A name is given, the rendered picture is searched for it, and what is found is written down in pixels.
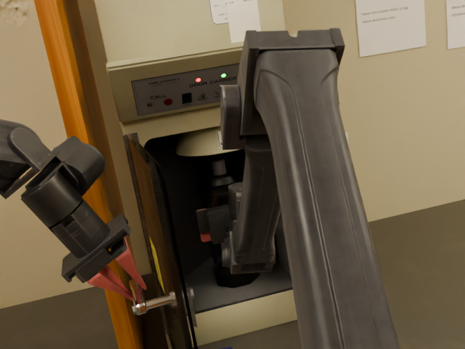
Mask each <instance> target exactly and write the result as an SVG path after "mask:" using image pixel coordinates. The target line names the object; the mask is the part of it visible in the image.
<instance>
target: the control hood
mask: <svg viewBox="0 0 465 349"><path fill-rule="evenodd" d="M243 45H244V42H235V43H230V44H222V45H217V46H209V47H204V48H196V49H191V50H186V51H178V52H173V53H165V54H160V55H151V56H147V57H138V58H134V59H129V60H121V61H115V62H107V65H105V66H106V70H107V75H108V78H109V83H110V86H111V91H112V94H113V99H114V102H115V105H116V110H117V113H118V118H119V121H121V123H123V122H128V121H132V120H139V119H144V118H151V117H155V116H162V115H166V114H174V113H178V112H182V111H190V110H193V109H201V108H205V107H212V106H217V105H221V102H214V103H210V104H206V105H199V106H194V107H187V108H182V109H175V110H172V111H164V112H160V113H155V114H148V115H144V116H138V113H137V109H136V102H135V98H134V92H133V88H132V84H131V81H134V80H142V79H146V78H154V77H158V76H163V75H171V74H175V73H184V72H188V71H196V70H201V69H209V68H213V67H218V66H225V65H230V64H238V63H240V60H241V53H242V49H243Z"/></svg>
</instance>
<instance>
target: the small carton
mask: <svg viewBox="0 0 465 349"><path fill-rule="evenodd" d="M226 11H227V16H228V25H229V30H230V38H231V43H235V42H243V41H244V38H245V34H246V31H247V30H256V31H262V30H261V24H260V18H259V8H258V3H257V0H250V1H243V2H238V3H230V4H226Z"/></svg>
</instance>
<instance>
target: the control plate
mask: <svg viewBox="0 0 465 349"><path fill-rule="evenodd" d="M239 64H240V63H238V64H230V65H225V66H218V67H213V68H209V69H201V70H196V71H188V72H184V73H175V74H171V75H163V76H158V77H154V78H146V79H142V80H134V81H131V84H132V88H133V92H134V98H135V102H136V109H137V113H138V116H144V115H148V114H155V113H160V112H164V111H172V110H175V109H182V108H187V107H194V106H199V105H206V104H210V103H214V102H221V89H220V85H237V77H238V71H239ZM222 73H226V75H227V76H226V77H225V78H221V74H222ZM196 78H201V81H200V82H196V81H195V79H196ZM216 90H218V91H219V95H217V94H215V91H216ZM185 93H192V102H189V103H185V104H183V101H182V94H185ZM202 93H206V95H205V97H204V98H203V96H201V94H202ZM168 98H169V99H172V104H171V105H165V104H164V100H166V99H168ZM149 102H152V103H153V106H152V107H148V106H147V103H149Z"/></svg>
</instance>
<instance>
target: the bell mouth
mask: <svg viewBox="0 0 465 349"><path fill-rule="evenodd" d="M221 142H222V141H221V126H217V127H210V128H206V129H199V130H195V131H191V132H184V133H180V134H179V139H178V142H177V146H176V151H175V153H176V154H177V155H180V156H209V155H215V154H223V153H227V152H233V151H236V150H223V148H222V145H221Z"/></svg>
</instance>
